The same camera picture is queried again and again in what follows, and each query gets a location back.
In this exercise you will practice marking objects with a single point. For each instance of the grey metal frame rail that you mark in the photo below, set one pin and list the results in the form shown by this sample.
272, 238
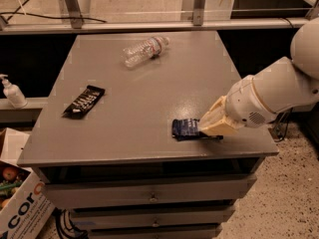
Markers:
105, 16

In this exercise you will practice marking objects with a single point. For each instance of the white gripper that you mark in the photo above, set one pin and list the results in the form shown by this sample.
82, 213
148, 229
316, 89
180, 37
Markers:
241, 103

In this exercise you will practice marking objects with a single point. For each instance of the black snack bar wrapper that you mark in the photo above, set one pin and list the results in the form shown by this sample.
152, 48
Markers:
83, 103

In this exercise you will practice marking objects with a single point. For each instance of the blue rxbar blueberry bar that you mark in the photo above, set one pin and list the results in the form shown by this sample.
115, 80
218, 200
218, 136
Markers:
187, 129

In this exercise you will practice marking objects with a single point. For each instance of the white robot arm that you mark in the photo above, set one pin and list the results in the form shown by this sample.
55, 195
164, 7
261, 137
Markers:
292, 81

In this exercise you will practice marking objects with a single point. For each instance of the white cardboard box with produce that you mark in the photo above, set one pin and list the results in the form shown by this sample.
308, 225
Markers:
24, 208

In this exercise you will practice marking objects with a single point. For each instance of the grey metal drawer cabinet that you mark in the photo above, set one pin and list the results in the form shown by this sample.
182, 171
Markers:
118, 170

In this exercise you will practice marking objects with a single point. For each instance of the clear plastic water bottle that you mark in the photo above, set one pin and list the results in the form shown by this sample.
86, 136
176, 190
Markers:
145, 50

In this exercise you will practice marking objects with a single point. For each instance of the white pump dispenser bottle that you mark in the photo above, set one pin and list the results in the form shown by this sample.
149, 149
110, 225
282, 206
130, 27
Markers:
13, 93

